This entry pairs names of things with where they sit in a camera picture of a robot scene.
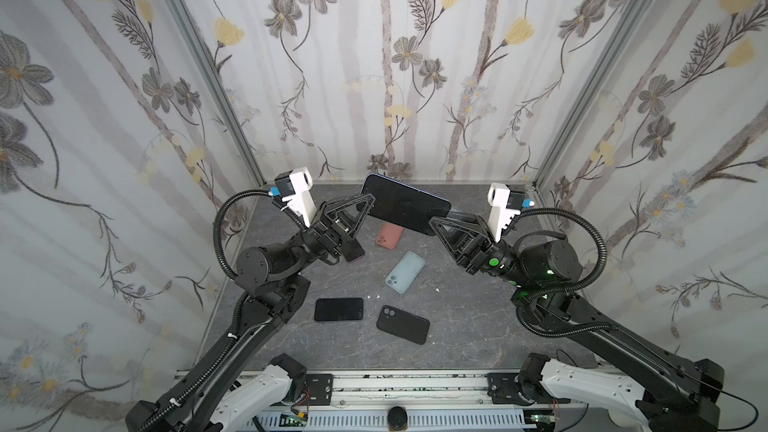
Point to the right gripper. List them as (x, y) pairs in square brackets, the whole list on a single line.
[(470, 246)]

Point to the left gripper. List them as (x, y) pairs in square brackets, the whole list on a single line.
[(321, 239)]

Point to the black phone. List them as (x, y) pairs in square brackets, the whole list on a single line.
[(352, 251), (403, 205)]

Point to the black phone case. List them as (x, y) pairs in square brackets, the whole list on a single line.
[(403, 324)]

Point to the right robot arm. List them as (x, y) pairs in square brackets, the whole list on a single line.
[(653, 387)]

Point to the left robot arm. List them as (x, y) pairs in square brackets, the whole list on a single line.
[(207, 398)]

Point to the pink phone case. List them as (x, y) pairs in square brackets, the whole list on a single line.
[(389, 236)]

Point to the light blue case centre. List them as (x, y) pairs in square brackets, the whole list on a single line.
[(405, 272)]

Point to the black round knob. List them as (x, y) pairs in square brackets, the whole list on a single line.
[(397, 419)]

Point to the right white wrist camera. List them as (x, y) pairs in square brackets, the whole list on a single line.
[(506, 203)]

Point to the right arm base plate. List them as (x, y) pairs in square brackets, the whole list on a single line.
[(516, 389)]

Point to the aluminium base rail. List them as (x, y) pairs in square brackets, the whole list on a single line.
[(455, 401)]

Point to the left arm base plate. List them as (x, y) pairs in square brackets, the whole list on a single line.
[(312, 390)]

